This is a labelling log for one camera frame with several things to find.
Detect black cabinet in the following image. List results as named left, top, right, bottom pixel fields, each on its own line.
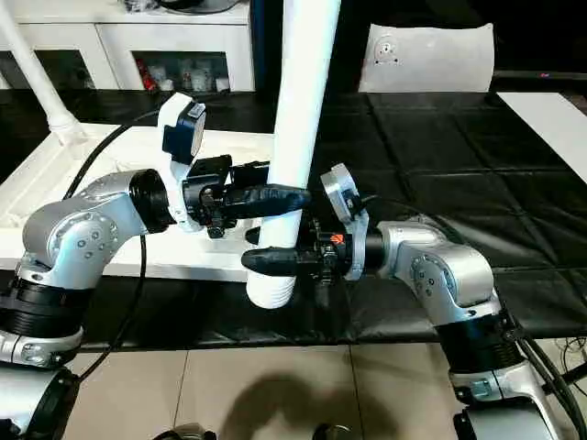
left=249, top=0, right=377, bottom=95

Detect black metal stand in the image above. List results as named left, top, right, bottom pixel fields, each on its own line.
left=559, top=365, right=587, bottom=384

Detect dark robot foot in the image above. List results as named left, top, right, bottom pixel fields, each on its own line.
left=158, top=421, right=216, bottom=440

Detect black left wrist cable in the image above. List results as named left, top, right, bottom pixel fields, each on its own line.
left=62, top=112, right=161, bottom=382

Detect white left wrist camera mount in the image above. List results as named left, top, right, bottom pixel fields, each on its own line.
left=157, top=91, right=208, bottom=234

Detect white plastic table top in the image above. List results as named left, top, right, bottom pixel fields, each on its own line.
left=0, top=122, right=277, bottom=283

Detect white plastic seat panel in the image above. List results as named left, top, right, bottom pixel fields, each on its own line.
left=357, top=22, right=496, bottom=94

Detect black rod with red mark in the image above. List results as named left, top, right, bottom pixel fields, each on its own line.
left=493, top=70, right=587, bottom=80

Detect black robot foot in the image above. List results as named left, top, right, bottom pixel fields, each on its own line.
left=315, top=423, right=355, bottom=440

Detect black table mat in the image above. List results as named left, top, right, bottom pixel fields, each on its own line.
left=0, top=86, right=587, bottom=352

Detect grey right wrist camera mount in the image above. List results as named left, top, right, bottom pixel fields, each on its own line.
left=319, top=162, right=371, bottom=282

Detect dark helmet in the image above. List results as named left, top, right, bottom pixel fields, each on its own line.
left=158, top=0, right=239, bottom=15

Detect white flat board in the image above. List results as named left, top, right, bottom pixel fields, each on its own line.
left=496, top=91, right=587, bottom=183

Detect white cabinet with glass doors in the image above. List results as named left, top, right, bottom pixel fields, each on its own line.
left=0, top=0, right=256, bottom=93

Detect white plastic table leg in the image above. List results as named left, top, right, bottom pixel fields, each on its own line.
left=0, top=0, right=89, bottom=146
left=246, top=0, right=343, bottom=311

